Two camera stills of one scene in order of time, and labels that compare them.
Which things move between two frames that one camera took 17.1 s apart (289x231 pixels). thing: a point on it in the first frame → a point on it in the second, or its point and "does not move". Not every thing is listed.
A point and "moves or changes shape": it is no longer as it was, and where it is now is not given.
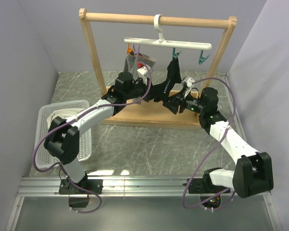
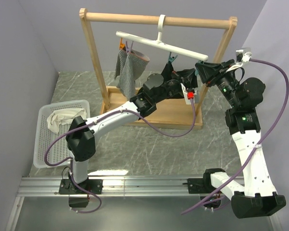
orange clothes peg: x=129 y=49 → x=122 y=45
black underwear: x=163 y=90 moves or changes shape
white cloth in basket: x=64 y=113 does not move
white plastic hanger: x=157 y=25 → x=161 y=44
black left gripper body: x=138 y=90 → x=173 y=87
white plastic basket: x=44 y=160 does not move
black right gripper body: x=186 y=101 → x=219 y=71
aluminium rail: x=117 y=187 does not move
